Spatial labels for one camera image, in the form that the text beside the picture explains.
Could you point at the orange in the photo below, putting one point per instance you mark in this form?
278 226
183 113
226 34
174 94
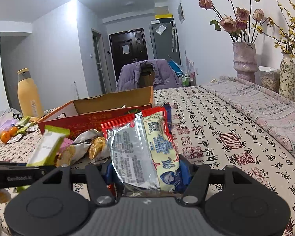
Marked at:
5 137
14 131

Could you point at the hanging folded umbrella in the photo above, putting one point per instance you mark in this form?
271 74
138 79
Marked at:
174 36

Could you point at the small white snack sachet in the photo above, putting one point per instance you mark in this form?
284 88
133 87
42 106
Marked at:
31 129
14 139

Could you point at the clear storage jar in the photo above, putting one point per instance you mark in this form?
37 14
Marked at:
269 81

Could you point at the red silver snack packet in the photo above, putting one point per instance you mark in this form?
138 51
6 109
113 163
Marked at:
137 147

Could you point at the yellow blossom branches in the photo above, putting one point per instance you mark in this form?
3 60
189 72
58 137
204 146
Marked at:
288 29

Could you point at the grey side door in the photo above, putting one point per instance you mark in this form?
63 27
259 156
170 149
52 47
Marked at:
98 61

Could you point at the blue plastic item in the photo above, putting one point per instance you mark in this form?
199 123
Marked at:
175 67

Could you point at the round ceiling fixture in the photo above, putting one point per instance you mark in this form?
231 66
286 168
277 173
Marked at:
129 3

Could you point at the grey cloth bundle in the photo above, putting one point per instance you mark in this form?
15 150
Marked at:
8 113

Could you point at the pink plastic item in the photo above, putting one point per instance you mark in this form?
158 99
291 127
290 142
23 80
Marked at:
189 64

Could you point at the white cracker snack packet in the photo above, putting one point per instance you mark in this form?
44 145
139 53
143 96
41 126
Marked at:
34 119

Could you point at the yellow thermos bottle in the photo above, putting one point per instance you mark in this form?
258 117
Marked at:
30 98

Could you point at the dried pink rose bouquet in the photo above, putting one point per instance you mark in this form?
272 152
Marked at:
241 17

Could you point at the dark brown entrance door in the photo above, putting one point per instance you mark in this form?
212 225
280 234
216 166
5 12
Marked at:
118 61

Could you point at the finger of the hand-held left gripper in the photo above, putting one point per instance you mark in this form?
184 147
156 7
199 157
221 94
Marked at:
19 166

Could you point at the clear plastic bag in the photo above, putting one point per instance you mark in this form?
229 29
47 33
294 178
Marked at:
161 29

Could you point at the red orange cardboard box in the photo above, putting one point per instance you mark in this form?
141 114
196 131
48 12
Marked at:
88 124

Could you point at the floral print vase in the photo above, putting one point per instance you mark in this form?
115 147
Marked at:
287 78

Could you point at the white pole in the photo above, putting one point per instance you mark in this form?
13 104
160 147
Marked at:
75 91

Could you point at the pink ribbed vase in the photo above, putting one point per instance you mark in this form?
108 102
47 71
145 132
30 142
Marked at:
244 61

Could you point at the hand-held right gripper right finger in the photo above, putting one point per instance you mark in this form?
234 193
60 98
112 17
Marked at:
184 177

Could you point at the wooden chair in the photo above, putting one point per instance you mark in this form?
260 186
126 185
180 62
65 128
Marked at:
147 78

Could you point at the white paper notice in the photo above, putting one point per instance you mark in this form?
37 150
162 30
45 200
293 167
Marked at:
126 49

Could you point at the white wall panel box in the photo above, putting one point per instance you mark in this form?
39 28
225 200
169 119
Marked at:
181 12

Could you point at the yellow black box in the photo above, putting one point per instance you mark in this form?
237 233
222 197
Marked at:
164 16

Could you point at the grey refrigerator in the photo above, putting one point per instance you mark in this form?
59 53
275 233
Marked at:
162 46

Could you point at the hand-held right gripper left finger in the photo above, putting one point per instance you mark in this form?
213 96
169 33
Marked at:
95 177

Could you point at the purple tissue pack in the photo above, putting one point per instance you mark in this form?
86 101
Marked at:
6 125

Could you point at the pink snack packet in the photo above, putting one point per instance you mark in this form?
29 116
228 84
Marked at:
66 145

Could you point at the grey pink patterned quilt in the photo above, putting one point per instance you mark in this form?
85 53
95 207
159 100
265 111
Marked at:
260 108

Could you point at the purple puffer jacket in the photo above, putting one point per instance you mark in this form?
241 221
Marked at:
127 78

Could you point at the green white snack packet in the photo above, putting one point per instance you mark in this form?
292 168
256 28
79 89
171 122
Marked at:
25 128
46 145
22 121

